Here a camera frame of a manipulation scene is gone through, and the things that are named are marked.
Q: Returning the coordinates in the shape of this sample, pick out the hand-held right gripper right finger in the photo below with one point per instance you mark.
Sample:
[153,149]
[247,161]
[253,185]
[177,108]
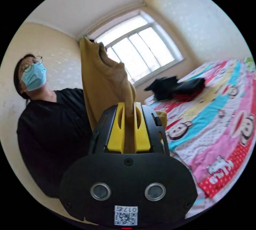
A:
[141,134]

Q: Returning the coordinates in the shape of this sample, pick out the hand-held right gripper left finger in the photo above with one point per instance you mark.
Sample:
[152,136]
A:
[116,134]

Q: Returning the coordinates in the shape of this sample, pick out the person's body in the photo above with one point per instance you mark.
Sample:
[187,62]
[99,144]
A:
[52,130]

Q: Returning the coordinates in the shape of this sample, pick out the window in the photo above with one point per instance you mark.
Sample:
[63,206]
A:
[138,54]

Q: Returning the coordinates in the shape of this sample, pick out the yellow long sleeve shirt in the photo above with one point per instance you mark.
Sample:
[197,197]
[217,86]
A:
[104,82]

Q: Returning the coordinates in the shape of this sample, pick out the pile of clothes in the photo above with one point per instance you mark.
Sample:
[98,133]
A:
[176,90]

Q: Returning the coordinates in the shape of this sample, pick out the bed with cartoon printed sheet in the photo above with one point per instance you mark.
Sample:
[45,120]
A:
[212,126]

